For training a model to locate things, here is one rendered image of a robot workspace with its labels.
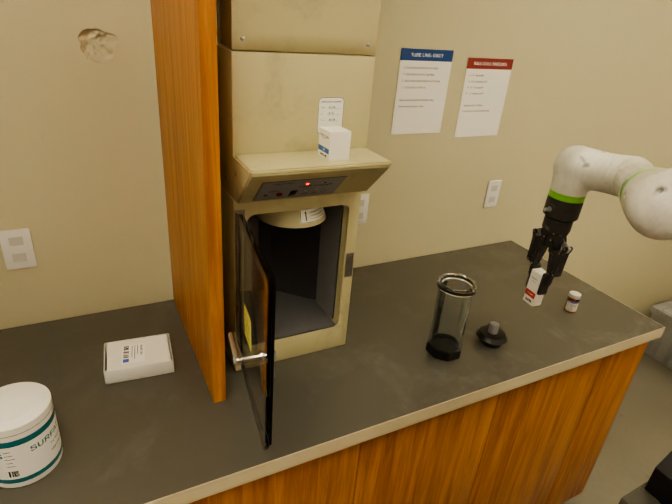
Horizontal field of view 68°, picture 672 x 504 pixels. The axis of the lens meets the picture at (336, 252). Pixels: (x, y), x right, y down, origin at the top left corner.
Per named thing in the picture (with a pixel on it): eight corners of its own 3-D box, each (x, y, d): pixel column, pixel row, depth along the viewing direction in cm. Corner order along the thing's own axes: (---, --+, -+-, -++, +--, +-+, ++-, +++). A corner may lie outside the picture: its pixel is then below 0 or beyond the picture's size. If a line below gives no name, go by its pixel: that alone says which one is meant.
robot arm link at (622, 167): (629, 161, 99) (610, 215, 102) (695, 174, 95) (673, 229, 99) (610, 149, 131) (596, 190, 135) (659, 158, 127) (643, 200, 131)
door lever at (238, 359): (253, 336, 101) (253, 326, 100) (263, 366, 93) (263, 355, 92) (226, 340, 100) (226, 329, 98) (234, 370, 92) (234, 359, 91)
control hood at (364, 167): (232, 200, 107) (231, 154, 103) (362, 187, 121) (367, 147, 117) (249, 220, 98) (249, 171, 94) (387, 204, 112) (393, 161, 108)
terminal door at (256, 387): (242, 358, 125) (241, 211, 107) (268, 453, 100) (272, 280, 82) (238, 359, 125) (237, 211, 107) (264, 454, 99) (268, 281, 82)
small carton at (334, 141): (317, 154, 108) (319, 126, 105) (337, 153, 110) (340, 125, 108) (328, 161, 104) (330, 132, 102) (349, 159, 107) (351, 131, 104)
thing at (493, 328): (468, 336, 150) (472, 318, 147) (490, 330, 154) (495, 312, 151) (489, 354, 143) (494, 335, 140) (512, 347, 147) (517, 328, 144)
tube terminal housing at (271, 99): (210, 319, 148) (199, 38, 114) (310, 300, 162) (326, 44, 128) (235, 371, 128) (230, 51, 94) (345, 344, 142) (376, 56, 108)
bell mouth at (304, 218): (247, 205, 130) (247, 185, 128) (309, 199, 138) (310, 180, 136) (270, 232, 116) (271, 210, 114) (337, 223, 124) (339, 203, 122)
